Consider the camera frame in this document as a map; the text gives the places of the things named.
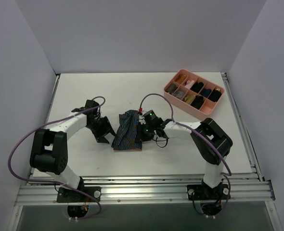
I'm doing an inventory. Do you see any navy white striped underwear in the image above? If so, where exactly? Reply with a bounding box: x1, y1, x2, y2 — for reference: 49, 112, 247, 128
111, 110, 142, 152

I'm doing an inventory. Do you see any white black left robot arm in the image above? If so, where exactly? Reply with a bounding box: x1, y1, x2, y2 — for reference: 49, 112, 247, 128
30, 99, 116, 202

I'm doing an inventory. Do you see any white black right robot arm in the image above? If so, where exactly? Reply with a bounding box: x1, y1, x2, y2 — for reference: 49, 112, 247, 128
136, 118, 233, 199

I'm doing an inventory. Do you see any grey patterned rolled garment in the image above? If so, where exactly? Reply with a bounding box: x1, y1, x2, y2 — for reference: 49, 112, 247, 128
172, 90, 185, 100

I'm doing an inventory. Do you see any dark grey rolled garment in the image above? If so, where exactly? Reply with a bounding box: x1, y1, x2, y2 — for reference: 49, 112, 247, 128
166, 84, 177, 94

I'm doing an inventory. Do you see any olive green rolled garment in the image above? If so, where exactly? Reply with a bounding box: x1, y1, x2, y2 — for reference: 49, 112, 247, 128
183, 95, 195, 104

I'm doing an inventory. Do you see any black rolled garment front row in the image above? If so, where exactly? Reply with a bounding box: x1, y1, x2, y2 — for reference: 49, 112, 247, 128
191, 96, 204, 110

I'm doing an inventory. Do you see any pink divided organizer tray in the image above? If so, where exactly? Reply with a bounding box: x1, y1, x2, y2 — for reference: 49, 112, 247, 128
164, 69, 225, 120

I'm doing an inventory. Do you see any pink white rolled garment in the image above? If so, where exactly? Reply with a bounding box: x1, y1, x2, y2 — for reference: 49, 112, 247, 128
185, 80, 195, 89

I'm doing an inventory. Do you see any mustard yellow rolled garment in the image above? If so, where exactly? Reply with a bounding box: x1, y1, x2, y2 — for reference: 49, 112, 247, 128
175, 74, 187, 84

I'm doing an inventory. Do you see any dark blue rolled garment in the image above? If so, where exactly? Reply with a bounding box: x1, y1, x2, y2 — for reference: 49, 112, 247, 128
200, 89, 212, 98

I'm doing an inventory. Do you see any black rolled garment with tag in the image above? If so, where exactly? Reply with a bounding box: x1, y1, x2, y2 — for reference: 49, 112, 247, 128
208, 88, 222, 102

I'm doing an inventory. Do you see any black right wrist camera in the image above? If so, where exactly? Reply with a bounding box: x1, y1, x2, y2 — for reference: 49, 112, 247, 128
142, 110, 159, 125

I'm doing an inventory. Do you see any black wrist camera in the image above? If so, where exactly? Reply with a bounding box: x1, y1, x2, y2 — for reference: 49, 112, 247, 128
85, 100, 99, 113
142, 110, 159, 125

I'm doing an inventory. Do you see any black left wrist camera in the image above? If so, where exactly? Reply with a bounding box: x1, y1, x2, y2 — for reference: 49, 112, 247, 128
85, 100, 99, 113

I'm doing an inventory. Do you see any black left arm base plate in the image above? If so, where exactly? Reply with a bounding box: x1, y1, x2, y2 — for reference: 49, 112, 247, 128
56, 186, 101, 203

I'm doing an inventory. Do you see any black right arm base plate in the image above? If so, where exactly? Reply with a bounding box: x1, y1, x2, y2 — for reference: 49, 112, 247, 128
186, 183, 231, 201

